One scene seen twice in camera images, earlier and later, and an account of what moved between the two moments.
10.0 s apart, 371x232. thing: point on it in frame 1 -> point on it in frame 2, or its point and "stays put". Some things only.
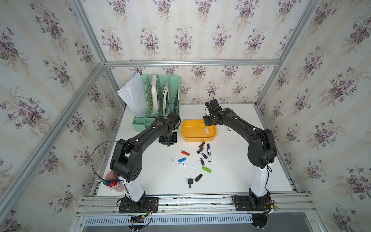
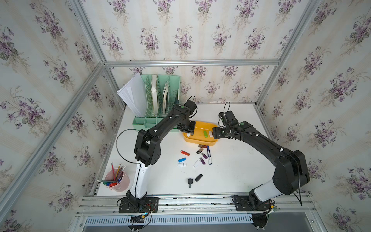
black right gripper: (206, 122) -> (216, 134)
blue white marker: (208, 152) stays put
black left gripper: (175, 139) -> (191, 130)
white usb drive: (196, 164) stays put
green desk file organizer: (163, 94) stays put
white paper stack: (133, 92) stays put
